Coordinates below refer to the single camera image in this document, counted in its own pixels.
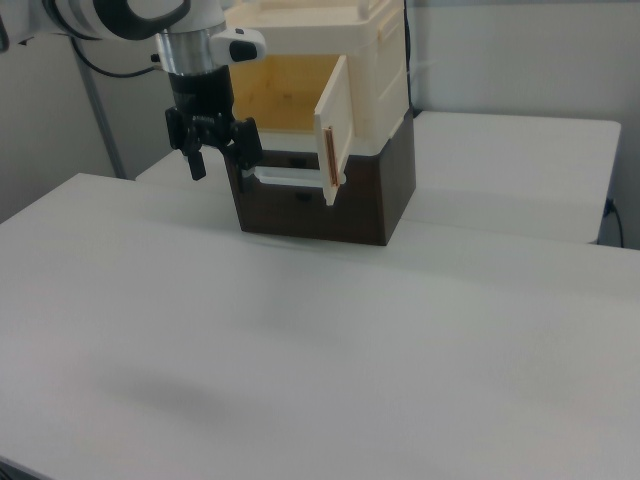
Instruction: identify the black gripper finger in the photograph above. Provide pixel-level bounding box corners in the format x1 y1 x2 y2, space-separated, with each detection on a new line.
219 116 264 194
165 106 208 182

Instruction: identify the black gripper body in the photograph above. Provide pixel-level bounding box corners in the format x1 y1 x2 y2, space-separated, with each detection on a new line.
168 69 236 132

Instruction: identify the cream cabinet door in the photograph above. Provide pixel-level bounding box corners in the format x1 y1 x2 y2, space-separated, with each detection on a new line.
313 54 354 207

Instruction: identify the cream plastic cabinet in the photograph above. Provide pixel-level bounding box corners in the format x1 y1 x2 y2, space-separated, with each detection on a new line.
223 0 407 157

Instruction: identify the dark brown drawer box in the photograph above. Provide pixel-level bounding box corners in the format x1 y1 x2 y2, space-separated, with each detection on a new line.
225 112 418 247

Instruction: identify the white drawer handle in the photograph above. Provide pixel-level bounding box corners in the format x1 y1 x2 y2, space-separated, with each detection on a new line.
247 166 325 190

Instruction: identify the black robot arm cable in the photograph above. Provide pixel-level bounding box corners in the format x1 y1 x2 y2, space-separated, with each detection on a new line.
70 37 162 79

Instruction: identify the black cable behind cabinet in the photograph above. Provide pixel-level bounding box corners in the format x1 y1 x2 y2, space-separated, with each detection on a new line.
402 0 417 119

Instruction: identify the black cable beside table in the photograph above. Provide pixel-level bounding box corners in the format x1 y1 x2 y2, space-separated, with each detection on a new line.
603 197 626 248

